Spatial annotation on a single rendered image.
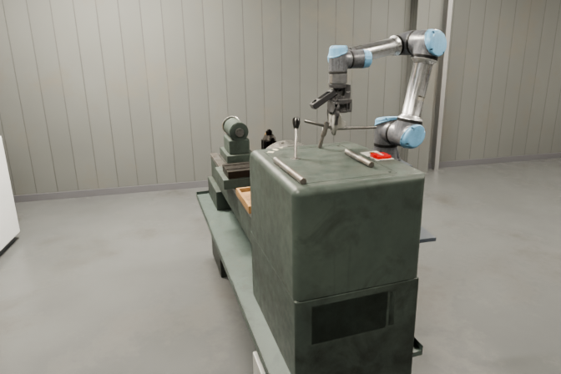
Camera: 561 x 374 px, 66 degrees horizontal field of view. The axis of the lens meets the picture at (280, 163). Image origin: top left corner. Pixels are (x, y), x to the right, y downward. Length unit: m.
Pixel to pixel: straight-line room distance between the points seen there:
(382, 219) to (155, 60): 3.98
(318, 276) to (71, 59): 4.22
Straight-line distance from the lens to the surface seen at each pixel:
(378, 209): 1.47
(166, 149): 5.23
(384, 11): 5.62
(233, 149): 3.09
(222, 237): 2.71
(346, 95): 1.83
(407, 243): 1.59
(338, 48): 1.78
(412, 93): 2.06
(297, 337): 1.57
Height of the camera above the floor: 1.69
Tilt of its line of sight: 16 degrees down
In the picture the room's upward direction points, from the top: 1 degrees counter-clockwise
